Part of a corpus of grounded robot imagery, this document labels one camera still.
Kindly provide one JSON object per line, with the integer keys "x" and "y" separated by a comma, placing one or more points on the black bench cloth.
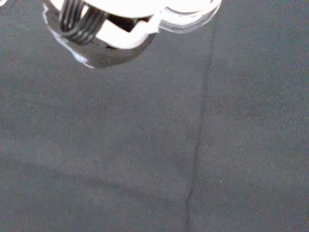
{"x": 144, "y": 145}

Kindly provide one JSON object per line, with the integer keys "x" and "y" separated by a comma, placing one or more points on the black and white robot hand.
{"x": 120, "y": 33}

